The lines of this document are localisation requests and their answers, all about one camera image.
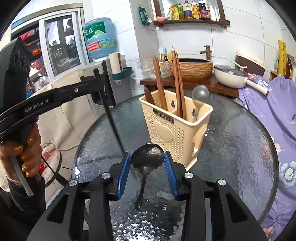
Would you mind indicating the water dispenser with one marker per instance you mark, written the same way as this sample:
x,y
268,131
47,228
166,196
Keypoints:
x,y
116,91

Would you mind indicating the brown glass bottle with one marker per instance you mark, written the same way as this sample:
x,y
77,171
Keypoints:
x,y
288,73

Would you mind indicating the cream plastic utensil holder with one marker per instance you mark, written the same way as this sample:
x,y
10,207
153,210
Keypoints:
x,y
181,137

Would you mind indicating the hand with gold nails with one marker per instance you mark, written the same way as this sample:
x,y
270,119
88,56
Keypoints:
x,y
30,155

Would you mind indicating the woven basin sink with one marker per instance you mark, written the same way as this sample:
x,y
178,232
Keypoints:
x,y
195,69

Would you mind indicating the bronze faucet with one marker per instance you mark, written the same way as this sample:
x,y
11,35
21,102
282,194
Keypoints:
x,y
207,52

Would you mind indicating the wooden wall shelf mirror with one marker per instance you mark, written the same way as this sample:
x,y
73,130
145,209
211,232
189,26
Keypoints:
x,y
181,12

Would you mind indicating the green hanging packet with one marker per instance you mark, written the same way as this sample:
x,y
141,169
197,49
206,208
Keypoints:
x,y
144,17

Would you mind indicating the white paper cup stack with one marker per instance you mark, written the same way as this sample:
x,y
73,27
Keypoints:
x,y
115,62

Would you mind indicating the round glass table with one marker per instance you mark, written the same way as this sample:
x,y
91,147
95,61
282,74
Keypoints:
x,y
236,148

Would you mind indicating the brown chopstick pair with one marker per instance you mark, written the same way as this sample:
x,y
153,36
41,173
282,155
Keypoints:
x,y
179,104

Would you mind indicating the brown handled metal spoon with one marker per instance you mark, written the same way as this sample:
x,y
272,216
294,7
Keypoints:
x,y
200,95

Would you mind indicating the silver metal spoon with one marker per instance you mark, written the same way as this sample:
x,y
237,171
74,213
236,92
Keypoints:
x,y
146,159

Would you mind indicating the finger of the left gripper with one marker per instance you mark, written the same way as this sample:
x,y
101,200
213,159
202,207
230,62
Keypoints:
x,y
69,92

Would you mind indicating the teal cup holder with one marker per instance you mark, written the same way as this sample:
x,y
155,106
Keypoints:
x,y
127,71

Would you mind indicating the stool with cushion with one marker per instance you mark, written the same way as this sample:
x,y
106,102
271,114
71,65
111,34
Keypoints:
x,y
49,180

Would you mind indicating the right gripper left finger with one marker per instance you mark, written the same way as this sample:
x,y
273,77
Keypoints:
x,y
88,202

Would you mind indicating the blue water jug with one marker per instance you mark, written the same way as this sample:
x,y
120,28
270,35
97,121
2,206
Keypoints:
x,y
100,38

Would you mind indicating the clear plastic bag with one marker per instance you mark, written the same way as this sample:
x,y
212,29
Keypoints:
x,y
144,69

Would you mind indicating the purple floral cloth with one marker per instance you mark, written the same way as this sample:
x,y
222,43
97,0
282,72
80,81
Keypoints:
x,y
276,111

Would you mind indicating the yellow wrap roll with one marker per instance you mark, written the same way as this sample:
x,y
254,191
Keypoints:
x,y
282,57

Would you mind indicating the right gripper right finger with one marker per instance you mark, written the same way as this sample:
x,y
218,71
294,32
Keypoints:
x,y
229,216

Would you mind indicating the wooden sink counter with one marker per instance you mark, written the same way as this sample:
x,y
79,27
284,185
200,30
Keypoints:
x,y
211,83

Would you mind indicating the dark soy sauce bottle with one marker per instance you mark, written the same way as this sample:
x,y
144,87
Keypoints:
x,y
204,10

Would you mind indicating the window with frame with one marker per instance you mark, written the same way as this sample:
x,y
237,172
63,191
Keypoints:
x,y
55,36

